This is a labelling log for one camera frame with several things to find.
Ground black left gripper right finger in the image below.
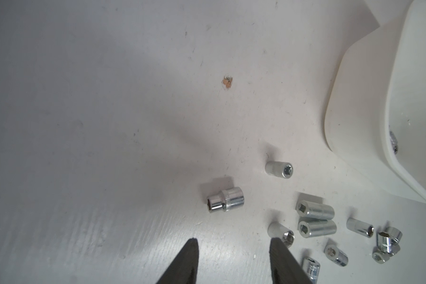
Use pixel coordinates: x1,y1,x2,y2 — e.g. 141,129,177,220
269,238,312,284

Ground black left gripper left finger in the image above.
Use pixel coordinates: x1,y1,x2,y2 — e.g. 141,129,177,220
157,238,200,284

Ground chrome socket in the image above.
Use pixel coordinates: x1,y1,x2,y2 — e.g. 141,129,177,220
267,222,295,249
389,130,399,155
265,161,293,179
324,244,349,267
298,220,337,239
376,227,403,255
296,200,335,220
207,187,244,213
372,244,401,264
302,257,321,284
346,218,375,239

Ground white plastic storage box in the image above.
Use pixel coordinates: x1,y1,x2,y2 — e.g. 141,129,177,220
324,1,426,203

